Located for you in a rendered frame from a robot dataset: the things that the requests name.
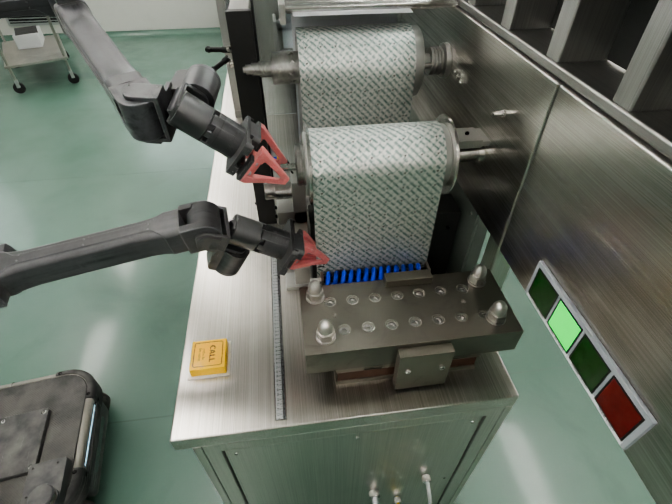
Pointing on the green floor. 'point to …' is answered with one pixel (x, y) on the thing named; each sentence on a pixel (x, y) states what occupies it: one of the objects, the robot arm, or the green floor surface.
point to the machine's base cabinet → (355, 462)
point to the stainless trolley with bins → (33, 51)
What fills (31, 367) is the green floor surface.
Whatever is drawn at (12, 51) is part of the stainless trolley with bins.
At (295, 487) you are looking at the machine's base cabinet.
